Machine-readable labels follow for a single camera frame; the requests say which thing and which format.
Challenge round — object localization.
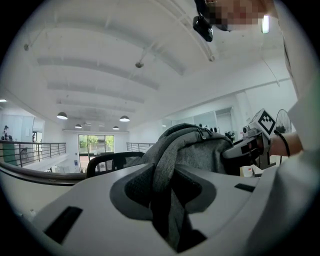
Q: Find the person's white shirt torso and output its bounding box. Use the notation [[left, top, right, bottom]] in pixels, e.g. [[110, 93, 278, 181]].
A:
[[246, 0, 320, 256]]

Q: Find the black standing fan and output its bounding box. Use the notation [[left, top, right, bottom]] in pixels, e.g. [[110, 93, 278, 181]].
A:
[[275, 108, 294, 134]]

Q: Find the dark wooden handrail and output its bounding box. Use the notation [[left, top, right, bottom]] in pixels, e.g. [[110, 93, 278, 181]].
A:
[[0, 161, 87, 186]]

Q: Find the metal railing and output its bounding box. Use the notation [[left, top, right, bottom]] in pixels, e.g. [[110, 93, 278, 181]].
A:
[[0, 140, 67, 168], [125, 142, 156, 153]]

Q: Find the black head-worn camera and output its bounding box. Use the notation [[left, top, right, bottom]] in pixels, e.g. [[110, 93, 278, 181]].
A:
[[192, 0, 214, 43]]

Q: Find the grey backpack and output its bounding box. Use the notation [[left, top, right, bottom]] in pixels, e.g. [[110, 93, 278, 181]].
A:
[[141, 122, 235, 253]]

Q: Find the ceiling tube light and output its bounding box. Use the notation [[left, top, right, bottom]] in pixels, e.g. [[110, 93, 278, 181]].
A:
[[260, 14, 271, 34]]

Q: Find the group of black wall-hung items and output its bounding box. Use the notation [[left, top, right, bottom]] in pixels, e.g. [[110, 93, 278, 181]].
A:
[[198, 123, 219, 134]]

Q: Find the black wrist strap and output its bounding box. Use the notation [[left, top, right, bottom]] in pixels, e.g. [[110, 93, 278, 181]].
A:
[[273, 129, 291, 158]]

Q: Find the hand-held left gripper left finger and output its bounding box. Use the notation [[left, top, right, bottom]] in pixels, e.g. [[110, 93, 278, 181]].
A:
[[109, 162, 156, 221]]

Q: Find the person's right forearm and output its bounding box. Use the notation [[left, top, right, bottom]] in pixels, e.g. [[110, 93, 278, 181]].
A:
[[269, 131, 304, 158]]

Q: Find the large glass window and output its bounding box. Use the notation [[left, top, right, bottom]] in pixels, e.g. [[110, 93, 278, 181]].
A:
[[78, 134, 115, 154]]

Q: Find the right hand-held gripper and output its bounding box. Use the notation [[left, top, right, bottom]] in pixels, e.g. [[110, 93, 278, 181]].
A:
[[221, 107, 277, 172]]

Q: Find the black office chair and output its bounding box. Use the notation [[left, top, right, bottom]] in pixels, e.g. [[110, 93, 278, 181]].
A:
[[85, 151, 147, 180]]

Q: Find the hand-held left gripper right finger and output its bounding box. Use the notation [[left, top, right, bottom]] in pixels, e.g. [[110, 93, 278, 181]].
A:
[[174, 164, 218, 214]]

